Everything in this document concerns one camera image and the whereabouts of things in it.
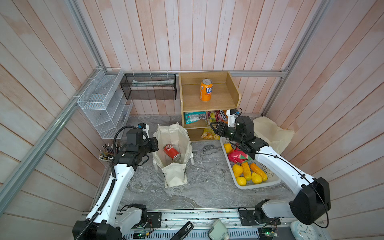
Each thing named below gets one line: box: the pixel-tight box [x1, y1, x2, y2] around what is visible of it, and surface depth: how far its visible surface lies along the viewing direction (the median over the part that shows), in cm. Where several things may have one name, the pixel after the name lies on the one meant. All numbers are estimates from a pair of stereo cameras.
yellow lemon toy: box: [236, 176, 247, 187], surface depth 82 cm
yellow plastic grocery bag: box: [252, 116, 295, 155], surface depth 95 cm
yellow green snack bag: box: [209, 111, 217, 123], surface depth 94 cm
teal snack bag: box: [184, 111, 207, 125], surface depth 94 cm
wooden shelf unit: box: [178, 71, 242, 142], surface depth 92 cm
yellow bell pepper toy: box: [232, 164, 244, 178], surface depth 87 cm
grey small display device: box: [208, 219, 230, 240], surface depth 68 cm
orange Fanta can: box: [200, 78, 214, 102], surface depth 79 cm
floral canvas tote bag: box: [152, 122, 195, 188], surface depth 85 cm
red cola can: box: [163, 143, 181, 162], surface depth 95 cm
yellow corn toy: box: [242, 162, 252, 181], surface depth 87 cm
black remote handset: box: [170, 221, 194, 240], surface depth 70 cm
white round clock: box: [290, 220, 318, 240], surface depth 69 cm
